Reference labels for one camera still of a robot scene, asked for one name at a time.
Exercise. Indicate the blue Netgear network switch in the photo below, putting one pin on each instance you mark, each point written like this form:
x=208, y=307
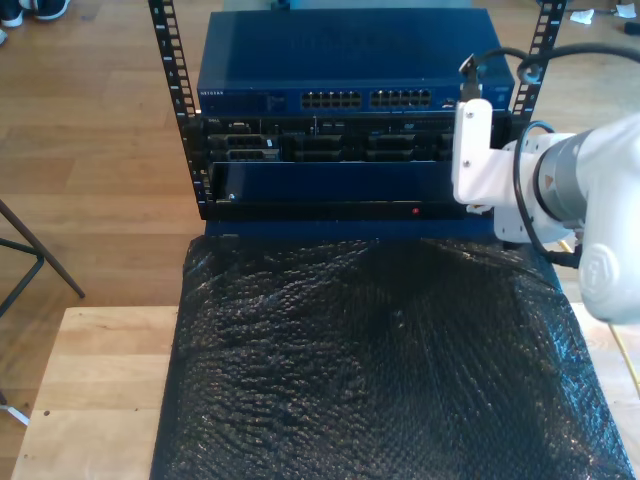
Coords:
x=350, y=50

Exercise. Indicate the white crumpled paper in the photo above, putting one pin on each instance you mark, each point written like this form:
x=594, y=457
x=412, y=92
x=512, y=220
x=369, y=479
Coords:
x=626, y=11
x=582, y=16

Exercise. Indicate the blue base plate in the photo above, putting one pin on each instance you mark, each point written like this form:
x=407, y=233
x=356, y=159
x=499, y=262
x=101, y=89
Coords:
x=350, y=229

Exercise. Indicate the pale shoe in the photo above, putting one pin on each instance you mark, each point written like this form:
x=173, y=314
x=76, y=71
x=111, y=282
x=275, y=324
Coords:
x=2, y=36

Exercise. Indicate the small black object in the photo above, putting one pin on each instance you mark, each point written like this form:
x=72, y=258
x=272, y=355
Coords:
x=632, y=28

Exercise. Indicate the black bubble wrap mat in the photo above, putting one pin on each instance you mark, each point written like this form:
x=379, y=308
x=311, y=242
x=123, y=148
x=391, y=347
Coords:
x=350, y=375

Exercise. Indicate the dark blue shoe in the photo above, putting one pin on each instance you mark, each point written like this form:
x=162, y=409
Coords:
x=52, y=10

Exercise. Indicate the white metal foot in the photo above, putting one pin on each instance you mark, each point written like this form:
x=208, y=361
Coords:
x=15, y=414

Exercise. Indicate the black panel with red light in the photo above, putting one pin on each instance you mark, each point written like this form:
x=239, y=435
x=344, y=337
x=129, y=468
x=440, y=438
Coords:
x=325, y=210

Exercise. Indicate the blue rack shelf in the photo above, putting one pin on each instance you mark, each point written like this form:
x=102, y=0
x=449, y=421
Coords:
x=350, y=180

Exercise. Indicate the black rack frame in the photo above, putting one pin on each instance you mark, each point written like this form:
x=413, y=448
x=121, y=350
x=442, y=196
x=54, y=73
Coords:
x=172, y=75

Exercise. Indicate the black Dell server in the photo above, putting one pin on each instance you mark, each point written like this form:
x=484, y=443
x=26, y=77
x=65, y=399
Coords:
x=350, y=145

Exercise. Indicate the black stool frame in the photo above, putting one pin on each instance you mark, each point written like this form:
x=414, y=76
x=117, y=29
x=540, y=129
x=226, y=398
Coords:
x=41, y=252

